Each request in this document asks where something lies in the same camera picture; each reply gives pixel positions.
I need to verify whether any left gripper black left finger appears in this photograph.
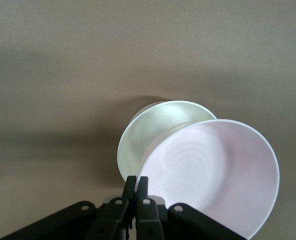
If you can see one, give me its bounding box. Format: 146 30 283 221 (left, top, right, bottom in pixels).
0 175 137 240

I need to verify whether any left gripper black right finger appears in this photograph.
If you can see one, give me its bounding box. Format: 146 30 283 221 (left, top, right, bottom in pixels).
135 176 250 240

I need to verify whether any pink bowl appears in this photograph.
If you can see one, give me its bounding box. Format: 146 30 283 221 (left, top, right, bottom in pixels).
135 119 281 240

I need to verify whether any white bowl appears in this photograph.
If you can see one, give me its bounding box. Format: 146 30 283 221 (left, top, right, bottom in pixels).
117 100 218 183

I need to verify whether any brown table cloth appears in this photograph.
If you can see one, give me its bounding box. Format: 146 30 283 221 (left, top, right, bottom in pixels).
0 0 296 240

